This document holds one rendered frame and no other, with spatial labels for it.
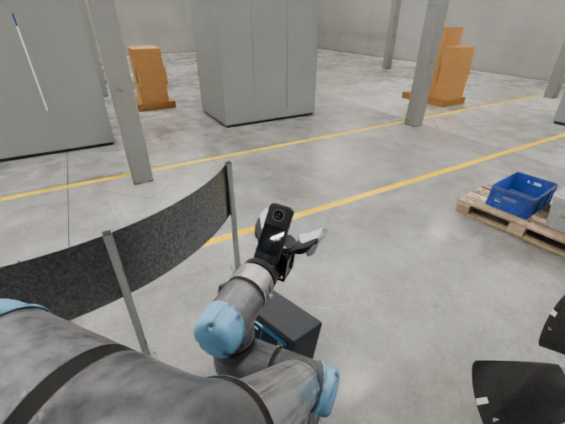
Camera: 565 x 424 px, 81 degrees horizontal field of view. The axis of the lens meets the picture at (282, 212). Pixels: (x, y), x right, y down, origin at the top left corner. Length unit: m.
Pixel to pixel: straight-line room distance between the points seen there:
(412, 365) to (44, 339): 2.23
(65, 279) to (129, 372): 1.65
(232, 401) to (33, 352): 0.13
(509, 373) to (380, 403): 1.14
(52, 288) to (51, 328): 1.61
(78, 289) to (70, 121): 4.39
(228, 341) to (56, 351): 0.30
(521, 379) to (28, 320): 1.08
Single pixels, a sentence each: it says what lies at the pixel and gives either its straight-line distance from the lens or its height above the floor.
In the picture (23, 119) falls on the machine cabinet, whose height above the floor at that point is 0.57.
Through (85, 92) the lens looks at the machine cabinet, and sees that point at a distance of 5.98.
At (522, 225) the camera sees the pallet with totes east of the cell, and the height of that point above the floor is 0.14.
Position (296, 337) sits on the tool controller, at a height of 1.25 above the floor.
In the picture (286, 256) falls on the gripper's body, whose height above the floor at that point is 1.45.
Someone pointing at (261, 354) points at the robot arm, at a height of 1.37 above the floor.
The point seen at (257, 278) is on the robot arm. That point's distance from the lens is 0.58.
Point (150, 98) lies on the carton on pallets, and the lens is 8.21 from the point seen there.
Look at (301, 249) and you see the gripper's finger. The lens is 0.66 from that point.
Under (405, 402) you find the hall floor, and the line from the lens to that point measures 2.23.
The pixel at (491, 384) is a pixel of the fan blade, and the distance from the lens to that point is 1.18.
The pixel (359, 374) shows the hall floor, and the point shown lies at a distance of 2.26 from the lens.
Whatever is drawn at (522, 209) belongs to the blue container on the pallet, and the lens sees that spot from 3.93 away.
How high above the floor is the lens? 1.86
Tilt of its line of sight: 31 degrees down
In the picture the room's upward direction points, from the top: straight up
